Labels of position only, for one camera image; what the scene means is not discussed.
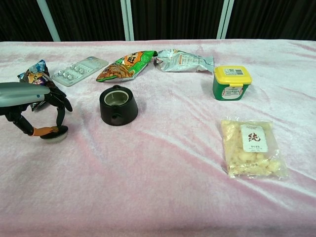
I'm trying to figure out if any green orange snack bag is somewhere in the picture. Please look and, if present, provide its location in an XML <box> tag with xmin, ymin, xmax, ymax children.
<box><xmin>95</xmin><ymin>50</ymin><xmax>159</xmax><ymax>83</ymax></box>

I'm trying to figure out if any dark purple snack bag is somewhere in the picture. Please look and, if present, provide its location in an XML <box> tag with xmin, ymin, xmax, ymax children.
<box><xmin>17</xmin><ymin>59</ymin><xmax>58</xmax><ymax>112</ymax></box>

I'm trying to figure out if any yellow lidded container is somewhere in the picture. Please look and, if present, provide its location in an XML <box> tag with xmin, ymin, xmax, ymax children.
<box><xmin>212</xmin><ymin>65</ymin><xmax>253</xmax><ymax>101</ymax></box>

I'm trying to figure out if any pink velvet tablecloth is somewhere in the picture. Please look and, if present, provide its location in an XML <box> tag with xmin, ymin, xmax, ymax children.
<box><xmin>0</xmin><ymin>39</ymin><xmax>316</xmax><ymax>237</ymax></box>

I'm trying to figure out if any clear bag yellow snack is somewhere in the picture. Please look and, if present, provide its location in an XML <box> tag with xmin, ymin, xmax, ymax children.
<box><xmin>220</xmin><ymin>118</ymin><xmax>289</xmax><ymax>180</ymax></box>

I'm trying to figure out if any silver snack bag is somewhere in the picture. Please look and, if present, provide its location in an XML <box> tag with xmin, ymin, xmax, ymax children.
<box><xmin>153</xmin><ymin>48</ymin><xmax>215</xmax><ymax>74</ymax></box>

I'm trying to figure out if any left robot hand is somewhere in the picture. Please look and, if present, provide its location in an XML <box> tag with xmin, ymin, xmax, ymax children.
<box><xmin>0</xmin><ymin>82</ymin><xmax>74</xmax><ymax>138</ymax></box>

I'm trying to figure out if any small black round lid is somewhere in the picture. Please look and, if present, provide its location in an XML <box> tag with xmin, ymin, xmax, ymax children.
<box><xmin>39</xmin><ymin>125</ymin><xmax>69</xmax><ymax>144</ymax></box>

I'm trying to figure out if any small black round pot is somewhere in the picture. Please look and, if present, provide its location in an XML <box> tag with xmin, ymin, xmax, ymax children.
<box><xmin>99</xmin><ymin>84</ymin><xmax>139</xmax><ymax>126</ymax></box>

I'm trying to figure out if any white partition post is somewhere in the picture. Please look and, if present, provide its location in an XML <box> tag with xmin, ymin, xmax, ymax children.
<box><xmin>36</xmin><ymin>0</ymin><xmax>62</xmax><ymax>42</ymax></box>
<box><xmin>120</xmin><ymin>0</ymin><xmax>135</xmax><ymax>41</ymax></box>
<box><xmin>216</xmin><ymin>0</ymin><xmax>235</xmax><ymax>40</ymax></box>

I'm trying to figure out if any black curtain panel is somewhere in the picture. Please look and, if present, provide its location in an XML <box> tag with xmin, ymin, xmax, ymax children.
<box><xmin>226</xmin><ymin>0</ymin><xmax>316</xmax><ymax>41</ymax></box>
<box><xmin>0</xmin><ymin>0</ymin><xmax>54</xmax><ymax>42</ymax></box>
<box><xmin>45</xmin><ymin>0</ymin><xmax>129</xmax><ymax>41</ymax></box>
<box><xmin>130</xmin><ymin>0</ymin><xmax>229</xmax><ymax>41</ymax></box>

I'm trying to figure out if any clear blister pack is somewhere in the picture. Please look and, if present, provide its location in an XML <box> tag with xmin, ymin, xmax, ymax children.
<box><xmin>51</xmin><ymin>56</ymin><xmax>110</xmax><ymax>87</ymax></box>

